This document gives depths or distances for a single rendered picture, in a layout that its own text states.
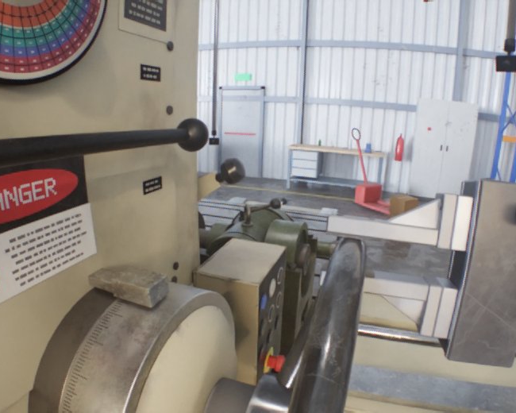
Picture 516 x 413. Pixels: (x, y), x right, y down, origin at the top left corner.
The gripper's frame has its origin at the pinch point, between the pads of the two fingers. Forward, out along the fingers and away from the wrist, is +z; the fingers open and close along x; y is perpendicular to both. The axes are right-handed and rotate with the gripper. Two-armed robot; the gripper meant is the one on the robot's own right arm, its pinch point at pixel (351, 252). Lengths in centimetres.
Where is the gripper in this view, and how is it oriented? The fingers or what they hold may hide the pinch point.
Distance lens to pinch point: 25.4
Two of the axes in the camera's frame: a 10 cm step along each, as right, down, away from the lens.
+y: -2.8, 0.7, -9.6
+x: -1.0, 9.9, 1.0
